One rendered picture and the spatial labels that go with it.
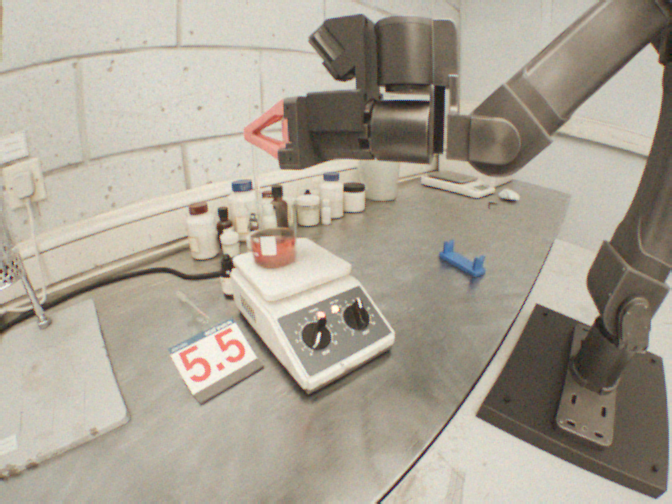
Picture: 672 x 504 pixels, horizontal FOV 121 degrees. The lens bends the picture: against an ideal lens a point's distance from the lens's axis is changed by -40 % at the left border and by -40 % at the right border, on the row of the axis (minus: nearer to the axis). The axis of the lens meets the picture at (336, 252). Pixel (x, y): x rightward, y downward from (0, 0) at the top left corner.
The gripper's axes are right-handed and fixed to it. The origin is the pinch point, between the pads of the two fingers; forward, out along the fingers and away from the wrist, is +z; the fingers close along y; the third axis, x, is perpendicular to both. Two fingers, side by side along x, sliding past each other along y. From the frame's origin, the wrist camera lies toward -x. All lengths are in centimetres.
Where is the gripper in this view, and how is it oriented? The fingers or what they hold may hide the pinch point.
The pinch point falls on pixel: (252, 133)
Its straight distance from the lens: 36.5
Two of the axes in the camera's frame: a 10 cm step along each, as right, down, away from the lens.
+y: -4.2, 3.9, -8.2
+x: 0.3, 9.1, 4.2
